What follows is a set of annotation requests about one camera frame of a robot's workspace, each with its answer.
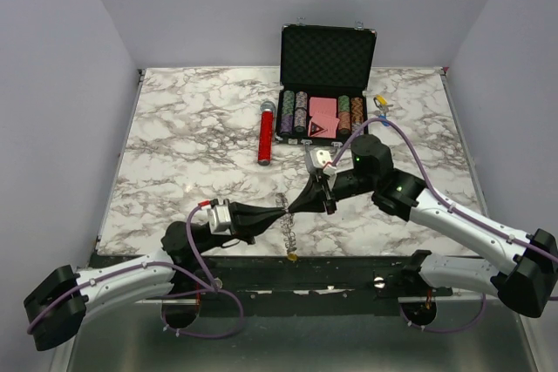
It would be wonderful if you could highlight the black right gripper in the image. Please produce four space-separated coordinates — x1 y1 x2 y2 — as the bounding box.
289 168 377 214

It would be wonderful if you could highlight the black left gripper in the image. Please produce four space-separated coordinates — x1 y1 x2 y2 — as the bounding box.
195 198 285 254

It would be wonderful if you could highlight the round metal keyring disc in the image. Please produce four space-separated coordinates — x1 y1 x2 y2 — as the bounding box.
276 193 297 255

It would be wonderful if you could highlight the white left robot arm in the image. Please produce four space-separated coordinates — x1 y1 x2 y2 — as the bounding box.
24 200 286 351

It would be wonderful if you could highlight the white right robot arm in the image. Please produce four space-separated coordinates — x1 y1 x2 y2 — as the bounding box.
289 134 557 318

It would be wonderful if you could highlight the black triangular all-in button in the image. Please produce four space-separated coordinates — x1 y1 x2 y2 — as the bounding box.
308 120 325 137

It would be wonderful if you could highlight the loose pink playing cards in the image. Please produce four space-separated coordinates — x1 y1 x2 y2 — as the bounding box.
309 114 339 139

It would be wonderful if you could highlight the red chip stack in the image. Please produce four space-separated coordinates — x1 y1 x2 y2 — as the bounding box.
337 112 351 135

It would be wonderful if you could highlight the red glitter microphone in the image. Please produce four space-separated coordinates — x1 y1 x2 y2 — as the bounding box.
257 101 276 166

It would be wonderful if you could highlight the purple chip stack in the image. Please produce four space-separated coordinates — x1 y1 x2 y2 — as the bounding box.
279 114 293 135

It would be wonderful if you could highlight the orange blue lower chip stack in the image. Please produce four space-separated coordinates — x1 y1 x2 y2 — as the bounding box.
293 108 307 133

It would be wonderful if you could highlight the pink playing card deck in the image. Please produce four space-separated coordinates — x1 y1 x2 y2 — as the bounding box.
308 96 337 118

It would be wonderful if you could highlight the green chip stack right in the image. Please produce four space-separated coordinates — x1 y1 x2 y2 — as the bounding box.
337 95 350 113

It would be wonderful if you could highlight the orange black chip stack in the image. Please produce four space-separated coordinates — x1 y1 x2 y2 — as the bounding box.
350 98 364 125

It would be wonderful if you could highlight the green blue chip stack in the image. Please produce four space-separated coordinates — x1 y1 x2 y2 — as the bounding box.
282 91 296 116

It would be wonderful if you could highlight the blue key tag far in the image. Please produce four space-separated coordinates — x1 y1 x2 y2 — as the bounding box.
379 115 390 126

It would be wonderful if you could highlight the yellow key tag far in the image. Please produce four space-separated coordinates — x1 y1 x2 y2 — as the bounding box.
374 95 387 105

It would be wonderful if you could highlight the black poker chip case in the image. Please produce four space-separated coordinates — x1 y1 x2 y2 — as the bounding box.
275 24 378 146

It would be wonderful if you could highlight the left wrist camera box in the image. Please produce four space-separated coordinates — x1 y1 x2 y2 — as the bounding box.
207 199 232 236

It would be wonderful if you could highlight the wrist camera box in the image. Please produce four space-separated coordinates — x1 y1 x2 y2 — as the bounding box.
304 148 337 177
207 199 232 236

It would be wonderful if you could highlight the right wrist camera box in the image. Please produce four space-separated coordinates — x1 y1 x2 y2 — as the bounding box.
304 148 337 177

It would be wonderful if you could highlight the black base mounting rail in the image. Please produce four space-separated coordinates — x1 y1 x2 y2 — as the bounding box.
86 249 480 319

